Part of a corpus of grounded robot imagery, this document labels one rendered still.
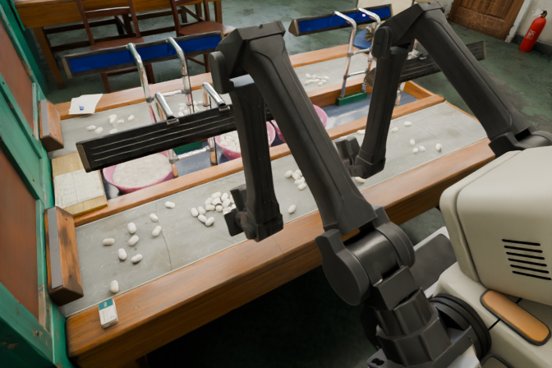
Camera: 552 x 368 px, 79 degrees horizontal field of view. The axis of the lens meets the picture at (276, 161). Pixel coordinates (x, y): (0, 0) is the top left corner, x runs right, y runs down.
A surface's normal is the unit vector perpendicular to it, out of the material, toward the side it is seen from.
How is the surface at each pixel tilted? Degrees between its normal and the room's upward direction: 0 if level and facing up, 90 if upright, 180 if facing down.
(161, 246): 0
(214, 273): 0
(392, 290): 37
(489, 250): 90
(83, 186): 0
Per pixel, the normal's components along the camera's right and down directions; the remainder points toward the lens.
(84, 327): 0.04, -0.75
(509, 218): -0.87, 0.25
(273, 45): 0.32, -0.31
